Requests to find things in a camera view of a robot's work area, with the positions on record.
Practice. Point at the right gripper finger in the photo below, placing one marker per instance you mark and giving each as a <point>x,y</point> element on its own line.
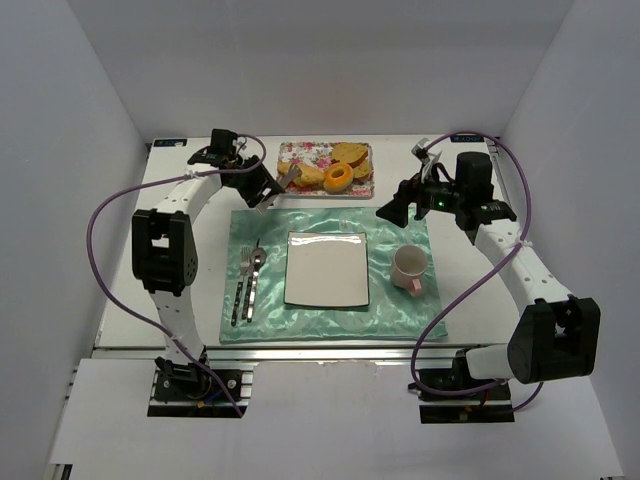
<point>422,206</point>
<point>396,210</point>

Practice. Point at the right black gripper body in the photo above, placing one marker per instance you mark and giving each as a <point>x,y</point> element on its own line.
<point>409,198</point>

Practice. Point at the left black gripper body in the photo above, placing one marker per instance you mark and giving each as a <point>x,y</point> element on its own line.
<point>263,185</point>

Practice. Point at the metal serving tongs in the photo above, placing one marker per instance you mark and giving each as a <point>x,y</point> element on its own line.
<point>282,182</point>

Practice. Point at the long yellow bread loaf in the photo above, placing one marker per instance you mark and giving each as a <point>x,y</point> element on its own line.
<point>308,176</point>

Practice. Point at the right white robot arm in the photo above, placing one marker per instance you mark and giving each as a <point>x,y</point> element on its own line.
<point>556,336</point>

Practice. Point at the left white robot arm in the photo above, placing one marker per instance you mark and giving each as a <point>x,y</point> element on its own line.
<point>164,254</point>

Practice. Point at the small brown bread slice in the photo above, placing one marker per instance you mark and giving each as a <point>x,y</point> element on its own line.
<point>362,172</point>

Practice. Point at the large brown bread slice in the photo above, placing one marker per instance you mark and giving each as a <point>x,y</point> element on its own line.
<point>352,154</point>

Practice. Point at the pink mug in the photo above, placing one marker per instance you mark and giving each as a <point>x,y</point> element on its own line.
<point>409,264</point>

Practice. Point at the metal spoon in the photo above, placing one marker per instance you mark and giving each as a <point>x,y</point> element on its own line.
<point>258,258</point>

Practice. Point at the floral rectangular tray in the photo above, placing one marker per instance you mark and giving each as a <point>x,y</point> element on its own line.
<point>318,155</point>

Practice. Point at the white square plate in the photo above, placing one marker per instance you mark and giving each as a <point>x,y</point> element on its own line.
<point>327,271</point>

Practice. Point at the green satin placemat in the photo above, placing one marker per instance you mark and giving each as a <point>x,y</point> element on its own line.
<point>392,314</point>

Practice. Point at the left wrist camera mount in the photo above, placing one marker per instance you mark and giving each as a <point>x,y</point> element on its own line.
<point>241,146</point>

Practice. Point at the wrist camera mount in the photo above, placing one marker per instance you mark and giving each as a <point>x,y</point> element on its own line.
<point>241,146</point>
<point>428,156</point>

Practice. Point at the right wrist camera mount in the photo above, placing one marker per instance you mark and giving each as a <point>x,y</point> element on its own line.
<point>428,156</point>

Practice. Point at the fork with dark handle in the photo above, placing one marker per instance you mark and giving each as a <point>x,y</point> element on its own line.
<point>244,267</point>

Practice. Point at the orange ring donut bread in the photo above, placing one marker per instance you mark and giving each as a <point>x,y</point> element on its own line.
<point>338,177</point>

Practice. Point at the aluminium frame rail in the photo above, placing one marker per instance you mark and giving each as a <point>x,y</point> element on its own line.
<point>437,355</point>

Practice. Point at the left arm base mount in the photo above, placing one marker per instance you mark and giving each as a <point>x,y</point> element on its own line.
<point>181,391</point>

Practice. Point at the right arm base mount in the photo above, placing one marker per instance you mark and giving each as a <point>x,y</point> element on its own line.
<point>483,407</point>

